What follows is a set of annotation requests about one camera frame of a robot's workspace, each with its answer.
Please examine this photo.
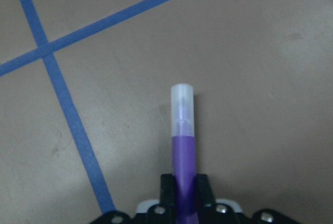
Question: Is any purple pen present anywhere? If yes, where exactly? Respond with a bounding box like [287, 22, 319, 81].
[171, 83, 198, 223]

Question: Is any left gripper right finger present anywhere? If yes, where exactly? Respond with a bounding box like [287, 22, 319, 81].
[195, 174, 216, 207]

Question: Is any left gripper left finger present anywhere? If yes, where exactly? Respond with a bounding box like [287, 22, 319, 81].
[159, 174, 176, 208]

